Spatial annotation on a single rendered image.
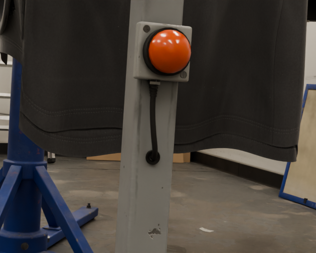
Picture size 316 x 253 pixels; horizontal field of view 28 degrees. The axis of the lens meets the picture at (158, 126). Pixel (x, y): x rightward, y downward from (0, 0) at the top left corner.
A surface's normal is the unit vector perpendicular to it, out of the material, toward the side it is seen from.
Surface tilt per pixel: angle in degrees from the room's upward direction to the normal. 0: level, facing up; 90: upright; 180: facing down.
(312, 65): 90
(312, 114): 80
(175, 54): 100
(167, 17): 90
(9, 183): 43
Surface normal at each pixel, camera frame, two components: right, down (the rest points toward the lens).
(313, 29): -0.94, -0.04
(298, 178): -0.90, -0.25
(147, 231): 0.41, 0.05
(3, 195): -0.07, -0.71
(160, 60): -0.44, 0.48
